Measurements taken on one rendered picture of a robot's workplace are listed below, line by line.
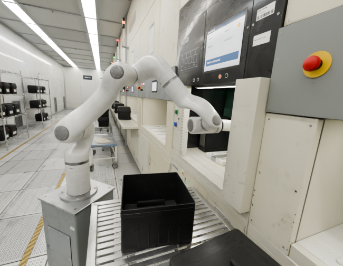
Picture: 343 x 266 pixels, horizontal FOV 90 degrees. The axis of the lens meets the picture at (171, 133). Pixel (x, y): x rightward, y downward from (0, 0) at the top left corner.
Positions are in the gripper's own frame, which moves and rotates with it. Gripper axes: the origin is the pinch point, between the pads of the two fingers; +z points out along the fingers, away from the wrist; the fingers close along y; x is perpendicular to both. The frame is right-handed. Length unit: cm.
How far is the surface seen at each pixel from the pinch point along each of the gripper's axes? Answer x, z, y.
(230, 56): 32.6, -15.3, 3.8
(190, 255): -33, -48, 36
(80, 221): -49, -82, -12
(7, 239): -119, -151, -101
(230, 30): 44.1, -15.3, 1.4
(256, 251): -33, -28, 41
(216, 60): 32.5, -15.2, -6.9
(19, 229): -119, -147, -112
